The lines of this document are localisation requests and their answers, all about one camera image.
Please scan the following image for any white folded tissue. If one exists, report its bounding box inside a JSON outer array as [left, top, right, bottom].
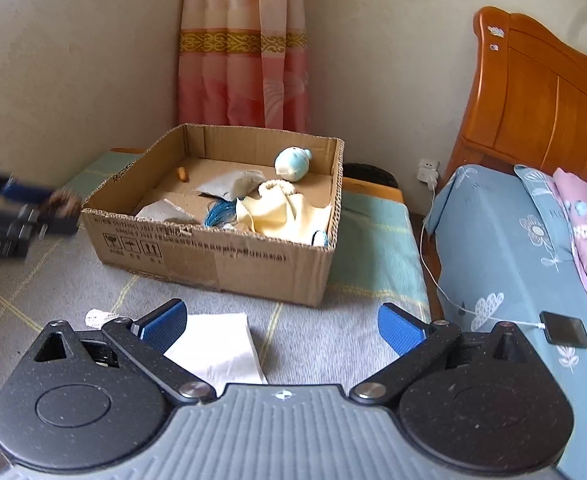
[[164, 313, 268, 394]]

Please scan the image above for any wooden bed headboard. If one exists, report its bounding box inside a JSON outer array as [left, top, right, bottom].
[[444, 6, 587, 182]]

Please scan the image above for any black smartphone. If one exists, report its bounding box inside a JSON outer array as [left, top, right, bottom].
[[540, 311, 587, 349]]

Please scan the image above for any white wall charger plug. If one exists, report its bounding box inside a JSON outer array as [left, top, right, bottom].
[[416, 158, 439, 191]]

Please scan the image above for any grey and teal checked mat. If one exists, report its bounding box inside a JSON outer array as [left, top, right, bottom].
[[0, 148, 433, 470]]

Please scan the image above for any grey fabric sachet bag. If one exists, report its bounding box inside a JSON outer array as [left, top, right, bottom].
[[196, 170, 266, 202]]

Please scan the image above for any white printed card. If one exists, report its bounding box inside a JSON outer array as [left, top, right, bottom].
[[84, 309, 119, 330]]

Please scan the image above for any pink patterned curtain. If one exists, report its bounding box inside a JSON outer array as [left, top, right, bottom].
[[178, 0, 310, 132]]

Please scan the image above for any blue tassel cord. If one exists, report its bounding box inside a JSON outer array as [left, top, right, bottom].
[[202, 198, 240, 231]]

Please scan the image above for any cream cloth pouch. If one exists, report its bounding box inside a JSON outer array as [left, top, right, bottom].
[[236, 188, 333, 245]]

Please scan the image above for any brown braided ring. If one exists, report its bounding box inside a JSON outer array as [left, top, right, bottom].
[[43, 187, 84, 224]]

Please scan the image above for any white charging cable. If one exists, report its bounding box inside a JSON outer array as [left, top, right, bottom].
[[418, 186, 549, 331]]

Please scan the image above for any open cardboard box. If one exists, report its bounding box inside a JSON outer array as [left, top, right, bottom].
[[81, 124, 344, 307]]

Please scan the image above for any black waste bin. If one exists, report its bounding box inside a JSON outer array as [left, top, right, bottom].
[[343, 162, 399, 188]]

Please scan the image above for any blue floral bed sheet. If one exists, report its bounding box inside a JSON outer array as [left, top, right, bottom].
[[426, 165, 587, 479]]

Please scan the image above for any white and blue plush toy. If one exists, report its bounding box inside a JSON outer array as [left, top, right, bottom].
[[274, 146, 313, 182]]

